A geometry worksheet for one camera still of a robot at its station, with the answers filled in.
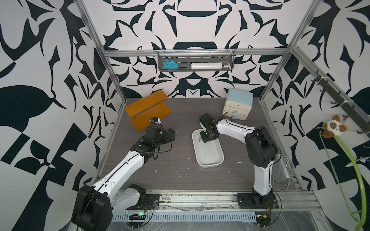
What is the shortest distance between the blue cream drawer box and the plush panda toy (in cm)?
40

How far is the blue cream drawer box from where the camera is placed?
0.99m

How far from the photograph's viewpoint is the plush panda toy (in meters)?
0.59
